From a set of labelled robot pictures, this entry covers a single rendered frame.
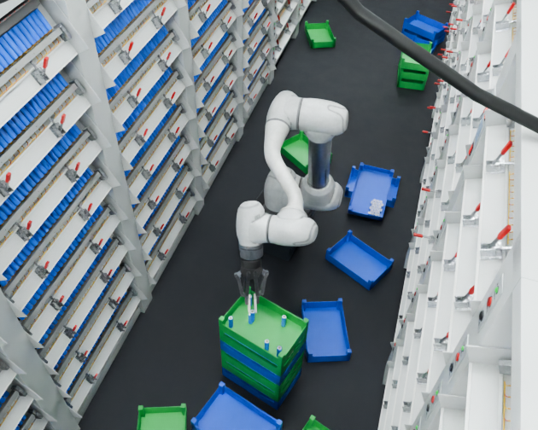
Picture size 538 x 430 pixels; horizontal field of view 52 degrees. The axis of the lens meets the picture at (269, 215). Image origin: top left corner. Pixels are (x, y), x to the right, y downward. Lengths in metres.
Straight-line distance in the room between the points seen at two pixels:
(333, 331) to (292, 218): 0.99
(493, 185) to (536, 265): 0.50
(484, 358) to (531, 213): 0.26
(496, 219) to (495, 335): 0.36
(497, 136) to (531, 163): 0.46
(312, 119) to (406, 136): 1.74
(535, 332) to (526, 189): 0.28
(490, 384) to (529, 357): 0.25
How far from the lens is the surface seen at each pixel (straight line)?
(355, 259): 3.05
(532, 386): 0.77
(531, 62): 1.34
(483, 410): 1.01
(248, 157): 3.57
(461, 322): 1.33
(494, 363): 1.05
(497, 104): 1.07
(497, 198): 1.33
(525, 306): 0.84
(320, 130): 2.24
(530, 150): 1.09
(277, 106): 2.26
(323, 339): 2.74
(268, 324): 2.29
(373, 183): 3.33
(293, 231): 1.90
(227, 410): 2.39
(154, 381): 2.66
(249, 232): 1.94
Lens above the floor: 2.36
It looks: 47 degrees down
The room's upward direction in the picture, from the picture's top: 2 degrees clockwise
